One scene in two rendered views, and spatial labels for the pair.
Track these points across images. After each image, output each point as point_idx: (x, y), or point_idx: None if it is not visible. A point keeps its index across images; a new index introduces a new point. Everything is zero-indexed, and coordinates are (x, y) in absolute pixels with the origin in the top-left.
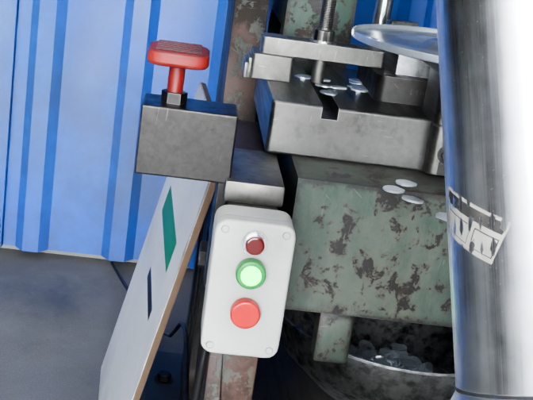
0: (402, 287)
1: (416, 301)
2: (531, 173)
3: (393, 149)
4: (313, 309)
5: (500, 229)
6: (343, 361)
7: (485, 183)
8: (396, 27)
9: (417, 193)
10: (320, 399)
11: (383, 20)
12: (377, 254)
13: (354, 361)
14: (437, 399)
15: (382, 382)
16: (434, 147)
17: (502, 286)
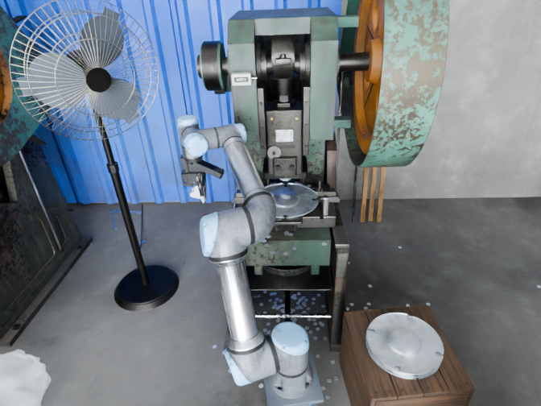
0: (271, 258)
1: (275, 261)
2: (231, 309)
3: None
4: (252, 265)
5: (229, 316)
6: (262, 274)
7: (226, 309)
8: (270, 185)
9: (270, 240)
10: (267, 271)
11: (268, 180)
12: (263, 253)
13: (270, 267)
14: (291, 274)
15: (277, 271)
16: (275, 225)
17: (230, 325)
